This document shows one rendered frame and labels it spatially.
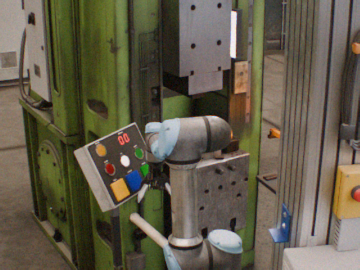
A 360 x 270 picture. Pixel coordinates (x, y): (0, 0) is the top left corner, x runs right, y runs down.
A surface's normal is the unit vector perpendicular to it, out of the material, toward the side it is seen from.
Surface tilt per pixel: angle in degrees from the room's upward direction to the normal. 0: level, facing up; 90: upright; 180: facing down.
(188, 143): 84
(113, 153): 60
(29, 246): 0
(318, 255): 0
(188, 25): 90
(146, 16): 90
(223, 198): 90
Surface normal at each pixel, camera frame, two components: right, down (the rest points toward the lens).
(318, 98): 0.11, 0.36
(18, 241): 0.00, -0.93
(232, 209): 0.54, 0.29
